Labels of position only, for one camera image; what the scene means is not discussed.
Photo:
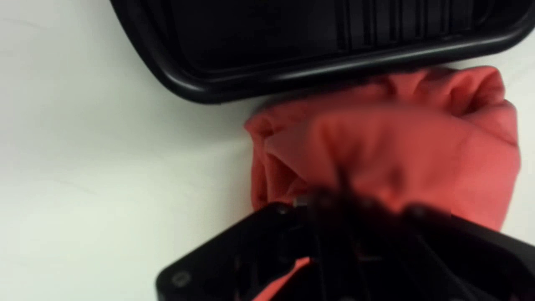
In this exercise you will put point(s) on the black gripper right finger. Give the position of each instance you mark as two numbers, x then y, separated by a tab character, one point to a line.
443	256

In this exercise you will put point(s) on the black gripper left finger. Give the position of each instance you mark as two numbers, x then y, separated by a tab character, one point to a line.
281	248

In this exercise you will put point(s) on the red-orange cloth towel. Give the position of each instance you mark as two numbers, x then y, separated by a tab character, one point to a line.
439	136

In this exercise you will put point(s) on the black plastic tray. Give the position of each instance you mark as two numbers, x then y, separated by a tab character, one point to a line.
220	50

